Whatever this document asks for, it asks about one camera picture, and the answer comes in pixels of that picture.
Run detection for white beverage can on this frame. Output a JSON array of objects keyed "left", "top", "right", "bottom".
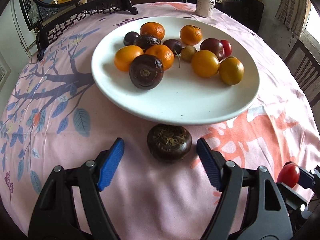
[{"left": 195, "top": 0, "right": 215, "bottom": 18}]

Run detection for dark red plum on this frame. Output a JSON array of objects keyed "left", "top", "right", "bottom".
[{"left": 200, "top": 38, "right": 225, "bottom": 61}]

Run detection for white oval plate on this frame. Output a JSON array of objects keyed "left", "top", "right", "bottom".
[{"left": 91, "top": 16, "right": 260, "bottom": 125}]

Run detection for yellow orange round fruit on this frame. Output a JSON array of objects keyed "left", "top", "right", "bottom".
[{"left": 191, "top": 50, "right": 220, "bottom": 78}]

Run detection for beige window curtain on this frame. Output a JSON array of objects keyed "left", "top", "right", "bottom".
[{"left": 276, "top": 0, "right": 311, "bottom": 37}]

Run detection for large bumpy orange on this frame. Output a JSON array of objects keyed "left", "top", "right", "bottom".
[{"left": 144, "top": 44, "right": 175, "bottom": 71}]

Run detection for small mandarin orange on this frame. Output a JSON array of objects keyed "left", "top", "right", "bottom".
[{"left": 139, "top": 22, "right": 165, "bottom": 40}]

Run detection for dark cherry with stem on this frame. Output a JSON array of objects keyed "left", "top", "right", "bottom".
[{"left": 123, "top": 31, "right": 140, "bottom": 46}]

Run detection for greenish yellow round fruit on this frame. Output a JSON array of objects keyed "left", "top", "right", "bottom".
[{"left": 219, "top": 56, "right": 245, "bottom": 86}]

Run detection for round deer screen ornament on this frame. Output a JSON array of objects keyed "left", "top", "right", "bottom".
[{"left": 19, "top": 0, "right": 138, "bottom": 61}]

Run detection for red cherry tomato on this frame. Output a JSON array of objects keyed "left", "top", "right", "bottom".
[
  {"left": 220, "top": 40, "right": 232, "bottom": 58},
  {"left": 277, "top": 163, "right": 300, "bottom": 188}
]

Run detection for pink printed tablecloth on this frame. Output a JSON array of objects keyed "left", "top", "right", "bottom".
[{"left": 1, "top": 3, "right": 319, "bottom": 239}]

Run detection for dark wooden chair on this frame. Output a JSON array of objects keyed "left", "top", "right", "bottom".
[{"left": 284, "top": 40, "right": 319, "bottom": 92}]

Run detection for smooth orange fruit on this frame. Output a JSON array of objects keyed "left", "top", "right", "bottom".
[{"left": 114, "top": 45, "right": 144, "bottom": 72}]

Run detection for mandarin with stem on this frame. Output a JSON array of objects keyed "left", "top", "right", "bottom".
[{"left": 180, "top": 25, "right": 202, "bottom": 46}]

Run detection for tan longan fruit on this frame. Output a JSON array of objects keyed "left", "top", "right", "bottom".
[{"left": 180, "top": 45, "right": 197, "bottom": 62}]

